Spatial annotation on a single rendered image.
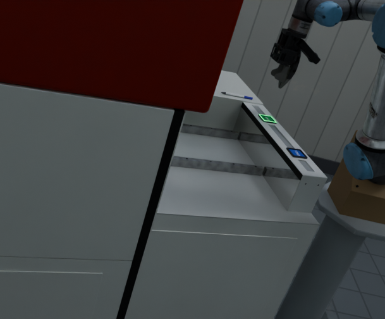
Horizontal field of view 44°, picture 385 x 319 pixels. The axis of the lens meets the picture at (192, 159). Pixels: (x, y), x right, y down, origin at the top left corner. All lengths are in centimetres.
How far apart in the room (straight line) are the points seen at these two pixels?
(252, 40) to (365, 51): 83
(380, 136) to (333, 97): 240
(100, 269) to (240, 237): 50
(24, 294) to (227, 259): 64
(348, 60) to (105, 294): 291
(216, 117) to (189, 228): 67
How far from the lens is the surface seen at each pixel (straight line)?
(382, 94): 140
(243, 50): 360
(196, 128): 188
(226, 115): 197
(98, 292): 124
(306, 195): 159
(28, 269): 117
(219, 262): 155
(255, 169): 172
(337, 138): 400
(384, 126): 144
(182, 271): 153
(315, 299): 196
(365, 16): 166
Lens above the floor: 158
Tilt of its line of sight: 27 degrees down
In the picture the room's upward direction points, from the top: 18 degrees clockwise
